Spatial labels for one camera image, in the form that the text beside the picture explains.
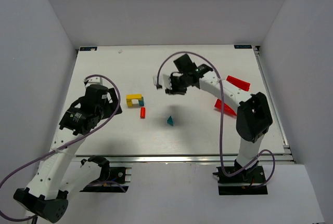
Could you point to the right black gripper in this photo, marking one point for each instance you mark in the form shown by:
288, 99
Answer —
173, 83

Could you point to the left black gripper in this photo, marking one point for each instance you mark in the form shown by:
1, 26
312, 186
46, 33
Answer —
112, 102

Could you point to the yellow arch block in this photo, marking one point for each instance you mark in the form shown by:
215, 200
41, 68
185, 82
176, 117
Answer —
131, 97

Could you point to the teal rectangular block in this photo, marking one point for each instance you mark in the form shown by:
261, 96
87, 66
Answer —
141, 101

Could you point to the red cylinder block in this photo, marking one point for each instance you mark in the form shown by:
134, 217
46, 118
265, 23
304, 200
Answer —
142, 112

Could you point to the red plastic bin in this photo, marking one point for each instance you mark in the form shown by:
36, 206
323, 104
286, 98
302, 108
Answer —
234, 90

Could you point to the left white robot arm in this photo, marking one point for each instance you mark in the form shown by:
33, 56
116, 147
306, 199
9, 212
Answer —
47, 195

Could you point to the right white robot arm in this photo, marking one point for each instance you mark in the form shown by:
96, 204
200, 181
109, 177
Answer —
253, 117

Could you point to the teal triangle block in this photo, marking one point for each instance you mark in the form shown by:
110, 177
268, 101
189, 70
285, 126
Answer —
170, 121

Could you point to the right blue corner sticker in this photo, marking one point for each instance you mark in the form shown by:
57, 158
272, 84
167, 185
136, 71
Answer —
242, 46

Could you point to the blue corner sticker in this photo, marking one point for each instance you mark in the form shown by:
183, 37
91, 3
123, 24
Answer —
89, 48
242, 46

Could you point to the left blue corner sticker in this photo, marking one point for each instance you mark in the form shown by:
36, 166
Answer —
89, 48

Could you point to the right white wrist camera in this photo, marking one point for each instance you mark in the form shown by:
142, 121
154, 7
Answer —
162, 81

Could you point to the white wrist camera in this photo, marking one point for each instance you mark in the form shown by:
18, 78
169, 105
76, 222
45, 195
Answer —
162, 81
95, 80

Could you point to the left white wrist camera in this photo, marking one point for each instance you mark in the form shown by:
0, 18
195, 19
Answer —
95, 80

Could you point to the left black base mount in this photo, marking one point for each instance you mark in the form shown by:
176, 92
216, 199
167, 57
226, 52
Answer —
112, 179

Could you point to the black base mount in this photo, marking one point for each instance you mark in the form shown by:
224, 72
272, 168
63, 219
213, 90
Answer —
241, 184
112, 179

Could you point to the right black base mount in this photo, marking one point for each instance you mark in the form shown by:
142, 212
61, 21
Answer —
241, 184

